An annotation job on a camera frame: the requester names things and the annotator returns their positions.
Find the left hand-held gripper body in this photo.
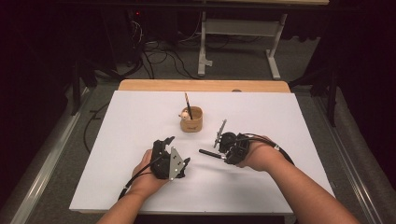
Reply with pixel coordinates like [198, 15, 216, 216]
[151, 139, 186, 181]

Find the black makeup brush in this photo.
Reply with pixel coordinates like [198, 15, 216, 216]
[198, 148, 226, 160]

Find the black floor cable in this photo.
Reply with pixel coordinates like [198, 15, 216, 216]
[83, 102, 110, 154]

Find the light wooden table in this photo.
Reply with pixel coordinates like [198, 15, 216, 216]
[118, 78, 291, 93]

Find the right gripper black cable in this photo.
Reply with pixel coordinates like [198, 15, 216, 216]
[241, 133, 295, 166]

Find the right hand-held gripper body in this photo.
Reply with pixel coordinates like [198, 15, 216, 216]
[214, 119, 250, 163]

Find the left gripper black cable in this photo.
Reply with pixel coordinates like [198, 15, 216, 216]
[118, 155, 163, 201]

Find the aluminium floor rail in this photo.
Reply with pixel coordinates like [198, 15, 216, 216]
[8, 87, 92, 224]
[312, 92, 396, 224]

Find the person's right hand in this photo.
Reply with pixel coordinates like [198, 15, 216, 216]
[239, 135, 286, 172]

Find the dark device with red light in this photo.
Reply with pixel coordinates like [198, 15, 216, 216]
[124, 7, 150, 38]

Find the white board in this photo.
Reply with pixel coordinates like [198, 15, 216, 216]
[68, 90, 335, 217]

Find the wooden cup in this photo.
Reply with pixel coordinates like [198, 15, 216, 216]
[178, 105, 204, 133]

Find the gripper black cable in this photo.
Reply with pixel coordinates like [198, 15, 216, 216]
[241, 133, 295, 166]
[118, 155, 163, 201]

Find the bundle of floor cables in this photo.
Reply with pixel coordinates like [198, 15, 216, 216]
[124, 18, 204, 80]

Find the white metal desk frame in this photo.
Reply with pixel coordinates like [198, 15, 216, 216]
[197, 10, 289, 80]

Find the person's left hand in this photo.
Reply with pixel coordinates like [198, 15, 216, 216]
[129, 149, 169, 198]

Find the black metal stand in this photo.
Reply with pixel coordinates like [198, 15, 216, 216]
[288, 66, 340, 128]
[70, 59, 98, 117]

